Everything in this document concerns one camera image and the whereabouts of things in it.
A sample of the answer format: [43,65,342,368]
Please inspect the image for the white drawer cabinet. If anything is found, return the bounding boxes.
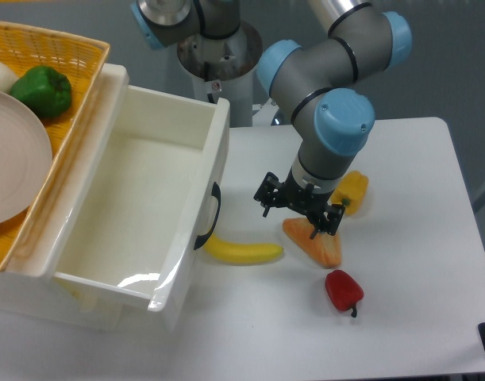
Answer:
[0,63,129,329]

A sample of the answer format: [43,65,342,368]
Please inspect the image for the black drawer handle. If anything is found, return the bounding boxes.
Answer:
[194,182,221,250]

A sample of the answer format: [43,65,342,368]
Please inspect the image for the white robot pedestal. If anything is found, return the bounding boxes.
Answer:
[177,21,263,127]

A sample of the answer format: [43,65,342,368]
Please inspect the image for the yellow bell pepper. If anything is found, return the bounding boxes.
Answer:
[330,171,369,215]

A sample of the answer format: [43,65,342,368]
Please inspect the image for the white plastic drawer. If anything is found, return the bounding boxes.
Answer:
[56,87,230,327]

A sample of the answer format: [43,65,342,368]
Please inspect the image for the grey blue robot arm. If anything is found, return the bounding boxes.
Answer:
[131,1,412,235]

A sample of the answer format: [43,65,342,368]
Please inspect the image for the yellow woven basket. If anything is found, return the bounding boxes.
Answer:
[0,21,110,271]

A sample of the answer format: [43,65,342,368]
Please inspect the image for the pink plate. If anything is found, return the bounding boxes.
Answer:
[0,92,52,223]

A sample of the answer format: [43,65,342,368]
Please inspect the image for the yellow banana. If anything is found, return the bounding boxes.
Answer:
[203,234,283,265]

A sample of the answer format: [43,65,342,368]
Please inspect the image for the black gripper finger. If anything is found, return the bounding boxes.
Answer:
[306,203,345,239]
[253,172,284,217]

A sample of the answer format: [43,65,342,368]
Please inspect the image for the orange triangle bread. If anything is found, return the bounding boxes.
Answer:
[282,217,342,268]

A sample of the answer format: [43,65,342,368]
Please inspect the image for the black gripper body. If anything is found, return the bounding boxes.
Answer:
[278,170,336,218]

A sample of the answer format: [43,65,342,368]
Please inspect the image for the green bell pepper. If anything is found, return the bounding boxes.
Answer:
[10,65,72,118]

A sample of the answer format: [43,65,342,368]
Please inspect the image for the red bell pepper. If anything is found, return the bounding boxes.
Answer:
[325,269,364,318]

